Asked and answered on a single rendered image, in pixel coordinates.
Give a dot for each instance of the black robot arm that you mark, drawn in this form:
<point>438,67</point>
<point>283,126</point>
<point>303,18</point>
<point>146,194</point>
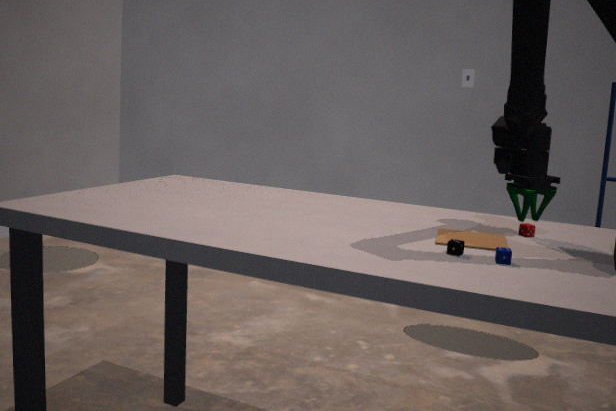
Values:
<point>526,98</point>

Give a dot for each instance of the blue die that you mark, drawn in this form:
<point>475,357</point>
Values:
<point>503,256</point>

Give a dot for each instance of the black die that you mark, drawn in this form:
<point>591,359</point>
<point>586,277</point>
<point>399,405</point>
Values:
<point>455,247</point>

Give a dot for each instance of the red die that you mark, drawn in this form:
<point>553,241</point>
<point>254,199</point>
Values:
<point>526,230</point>

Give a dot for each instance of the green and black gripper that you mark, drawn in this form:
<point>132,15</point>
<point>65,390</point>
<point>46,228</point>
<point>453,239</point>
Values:
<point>534,176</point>

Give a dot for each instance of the tan flat mat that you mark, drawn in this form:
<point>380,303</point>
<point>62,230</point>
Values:
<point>474,240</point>

